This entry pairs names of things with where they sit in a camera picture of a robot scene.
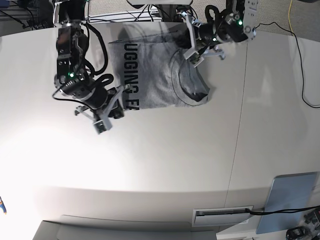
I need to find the grey T-shirt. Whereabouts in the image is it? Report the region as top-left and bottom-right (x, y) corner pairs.
(107, 22), (210, 111)

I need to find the white central stand base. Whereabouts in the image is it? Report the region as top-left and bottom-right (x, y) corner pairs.
(127, 0), (193, 5)

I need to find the yellow cable on floor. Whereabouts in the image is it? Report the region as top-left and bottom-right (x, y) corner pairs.
(287, 0), (294, 33)

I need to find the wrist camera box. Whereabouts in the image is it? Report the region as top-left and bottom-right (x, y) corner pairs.
(183, 48), (205, 68)
(93, 119), (113, 135)

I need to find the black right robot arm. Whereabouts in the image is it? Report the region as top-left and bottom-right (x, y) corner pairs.
(54, 0), (138, 133)

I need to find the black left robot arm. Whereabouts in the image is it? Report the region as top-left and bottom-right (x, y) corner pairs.
(108, 0), (258, 111)

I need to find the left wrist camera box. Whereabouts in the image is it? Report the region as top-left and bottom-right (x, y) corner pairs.
(183, 48), (205, 68)

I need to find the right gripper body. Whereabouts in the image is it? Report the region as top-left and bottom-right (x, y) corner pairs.
(74, 86), (125, 123)

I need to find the orange blue hand tool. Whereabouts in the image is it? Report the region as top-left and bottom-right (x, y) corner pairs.
(0, 197), (7, 215)

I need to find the black device bottom right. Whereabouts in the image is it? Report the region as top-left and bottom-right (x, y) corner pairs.
(285, 226), (310, 240)

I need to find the black cable on table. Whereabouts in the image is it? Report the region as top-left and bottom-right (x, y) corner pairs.
(254, 21), (320, 109)

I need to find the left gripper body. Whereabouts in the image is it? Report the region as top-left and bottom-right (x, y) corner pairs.
(178, 10), (225, 60)

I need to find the black cable from slot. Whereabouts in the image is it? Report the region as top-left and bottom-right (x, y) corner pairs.
(245, 206), (320, 216)

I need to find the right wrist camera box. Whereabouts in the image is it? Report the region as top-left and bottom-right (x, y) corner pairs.
(93, 119), (113, 135)

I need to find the blue-grey flat board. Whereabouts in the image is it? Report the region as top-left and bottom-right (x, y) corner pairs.
(255, 172), (318, 235)

